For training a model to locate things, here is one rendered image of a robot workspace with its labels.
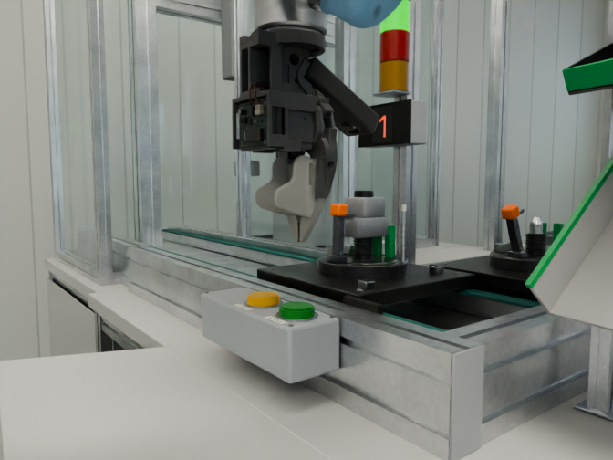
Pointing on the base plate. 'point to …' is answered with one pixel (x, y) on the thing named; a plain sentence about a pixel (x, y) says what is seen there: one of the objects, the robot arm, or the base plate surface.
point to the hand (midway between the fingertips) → (306, 229)
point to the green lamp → (400, 20)
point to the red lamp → (394, 46)
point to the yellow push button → (263, 298)
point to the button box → (271, 335)
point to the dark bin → (590, 72)
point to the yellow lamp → (394, 76)
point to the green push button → (296, 310)
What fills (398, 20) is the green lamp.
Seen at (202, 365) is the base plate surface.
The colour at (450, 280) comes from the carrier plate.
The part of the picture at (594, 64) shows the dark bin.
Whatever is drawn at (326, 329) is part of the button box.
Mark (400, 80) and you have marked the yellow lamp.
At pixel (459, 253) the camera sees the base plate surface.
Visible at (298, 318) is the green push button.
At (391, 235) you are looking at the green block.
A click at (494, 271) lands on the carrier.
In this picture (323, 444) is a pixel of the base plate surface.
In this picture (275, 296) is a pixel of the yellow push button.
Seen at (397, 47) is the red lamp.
